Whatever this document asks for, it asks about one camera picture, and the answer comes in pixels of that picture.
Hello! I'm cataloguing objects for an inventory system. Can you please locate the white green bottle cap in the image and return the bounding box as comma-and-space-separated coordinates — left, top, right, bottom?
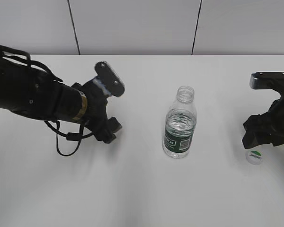
246, 150, 263, 165

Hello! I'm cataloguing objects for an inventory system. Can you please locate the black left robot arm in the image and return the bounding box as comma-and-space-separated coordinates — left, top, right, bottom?
0, 45, 125, 144

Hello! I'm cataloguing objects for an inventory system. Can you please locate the clear Cestbon water bottle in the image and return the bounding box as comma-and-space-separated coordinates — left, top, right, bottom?
162, 86, 197, 159

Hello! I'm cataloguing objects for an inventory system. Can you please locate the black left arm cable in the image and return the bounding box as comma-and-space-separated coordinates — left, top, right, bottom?
0, 51, 98, 157

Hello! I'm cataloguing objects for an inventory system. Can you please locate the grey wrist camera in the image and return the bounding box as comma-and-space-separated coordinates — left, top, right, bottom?
92, 61, 125, 97
249, 71, 284, 91

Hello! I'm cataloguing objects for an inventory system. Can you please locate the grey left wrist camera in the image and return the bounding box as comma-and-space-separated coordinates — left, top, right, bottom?
92, 61, 125, 97

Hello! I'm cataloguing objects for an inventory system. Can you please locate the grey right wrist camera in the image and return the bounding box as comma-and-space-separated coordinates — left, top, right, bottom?
249, 71, 284, 91

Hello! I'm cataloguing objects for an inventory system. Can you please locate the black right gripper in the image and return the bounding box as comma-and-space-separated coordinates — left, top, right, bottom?
242, 91, 284, 149

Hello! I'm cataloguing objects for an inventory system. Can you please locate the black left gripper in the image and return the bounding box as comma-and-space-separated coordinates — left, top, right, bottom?
72, 80, 122, 144

